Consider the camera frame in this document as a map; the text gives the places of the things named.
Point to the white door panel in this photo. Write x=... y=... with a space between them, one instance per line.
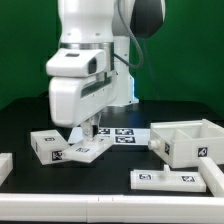
x=167 y=180
x=87 y=150

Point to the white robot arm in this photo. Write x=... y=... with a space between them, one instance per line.
x=112 y=26

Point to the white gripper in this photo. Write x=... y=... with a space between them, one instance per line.
x=74 y=100

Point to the white left fence rail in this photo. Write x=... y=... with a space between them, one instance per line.
x=6 y=166

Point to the white right fence rail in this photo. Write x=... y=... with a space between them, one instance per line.
x=212 y=175

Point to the small white tagged box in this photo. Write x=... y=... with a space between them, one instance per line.
x=48 y=146

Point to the white fence rail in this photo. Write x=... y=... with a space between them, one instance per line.
x=6 y=166
x=212 y=175
x=109 y=208

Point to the white front fence rail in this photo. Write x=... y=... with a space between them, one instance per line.
x=109 y=208

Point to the white cabinet body box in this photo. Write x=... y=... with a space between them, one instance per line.
x=181 y=144

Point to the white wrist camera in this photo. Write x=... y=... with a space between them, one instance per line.
x=76 y=63

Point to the white base tag sheet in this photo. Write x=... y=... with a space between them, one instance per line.
x=118 y=136

